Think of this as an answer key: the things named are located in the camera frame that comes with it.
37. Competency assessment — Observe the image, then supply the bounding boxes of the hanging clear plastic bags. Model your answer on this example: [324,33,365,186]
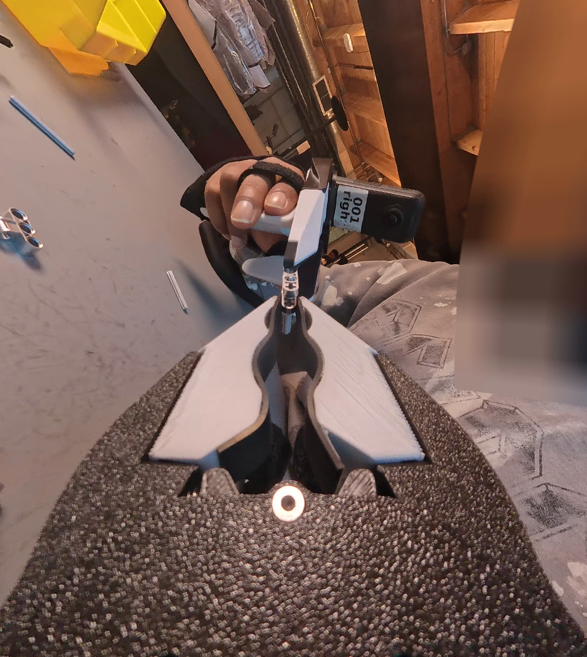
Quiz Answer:
[188,0,279,98]

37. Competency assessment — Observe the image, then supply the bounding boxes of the yellow plastic bin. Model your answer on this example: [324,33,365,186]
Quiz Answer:
[80,0,167,66]
[1,0,119,76]

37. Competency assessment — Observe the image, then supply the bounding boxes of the silver ventilation duct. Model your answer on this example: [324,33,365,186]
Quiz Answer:
[268,0,361,175]

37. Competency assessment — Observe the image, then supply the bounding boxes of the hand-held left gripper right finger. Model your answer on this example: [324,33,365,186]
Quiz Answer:
[296,297,426,470]

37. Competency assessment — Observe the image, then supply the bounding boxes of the light wooden beam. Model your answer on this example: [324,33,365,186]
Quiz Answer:
[162,0,268,155]

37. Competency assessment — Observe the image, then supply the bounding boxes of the person's grey patterned clothing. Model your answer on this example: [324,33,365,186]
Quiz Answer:
[319,258,587,657]

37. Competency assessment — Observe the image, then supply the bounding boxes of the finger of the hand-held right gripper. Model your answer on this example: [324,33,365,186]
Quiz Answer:
[283,187,332,270]

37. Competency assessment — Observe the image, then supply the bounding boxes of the person's right hand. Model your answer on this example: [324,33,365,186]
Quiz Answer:
[180,154,305,261]

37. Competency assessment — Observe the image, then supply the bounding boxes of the grey three-hole beam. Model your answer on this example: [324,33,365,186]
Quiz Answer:
[0,207,46,256]

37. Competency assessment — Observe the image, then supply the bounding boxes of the long grey axle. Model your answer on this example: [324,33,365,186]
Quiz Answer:
[8,96,76,160]

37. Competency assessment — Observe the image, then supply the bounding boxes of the short grey axle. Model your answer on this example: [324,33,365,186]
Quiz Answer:
[166,270,189,313]

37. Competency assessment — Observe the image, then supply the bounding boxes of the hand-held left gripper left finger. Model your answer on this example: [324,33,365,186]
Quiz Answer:
[147,295,280,471]

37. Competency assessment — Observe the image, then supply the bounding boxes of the grey double cross-hole connector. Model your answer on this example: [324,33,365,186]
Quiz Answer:
[279,271,300,335]

